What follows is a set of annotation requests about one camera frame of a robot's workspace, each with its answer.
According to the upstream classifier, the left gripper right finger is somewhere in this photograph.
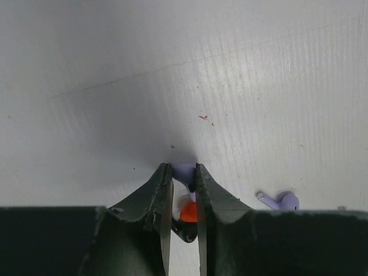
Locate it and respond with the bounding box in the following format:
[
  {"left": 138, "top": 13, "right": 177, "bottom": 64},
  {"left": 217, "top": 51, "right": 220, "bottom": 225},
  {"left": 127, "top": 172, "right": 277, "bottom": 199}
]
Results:
[{"left": 195, "top": 163, "right": 272, "bottom": 275}]

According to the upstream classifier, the purple earbud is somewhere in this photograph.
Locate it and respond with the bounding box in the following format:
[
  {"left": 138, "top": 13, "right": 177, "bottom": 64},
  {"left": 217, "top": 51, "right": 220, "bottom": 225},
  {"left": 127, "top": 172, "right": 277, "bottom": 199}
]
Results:
[
  {"left": 256, "top": 191, "right": 300, "bottom": 211},
  {"left": 172, "top": 164, "right": 196, "bottom": 202}
]

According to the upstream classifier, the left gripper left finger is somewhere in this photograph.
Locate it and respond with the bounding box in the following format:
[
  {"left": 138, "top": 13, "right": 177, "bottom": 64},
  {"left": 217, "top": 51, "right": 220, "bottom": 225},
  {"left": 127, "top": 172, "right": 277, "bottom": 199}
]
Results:
[{"left": 78, "top": 163, "right": 174, "bottom": 275}]

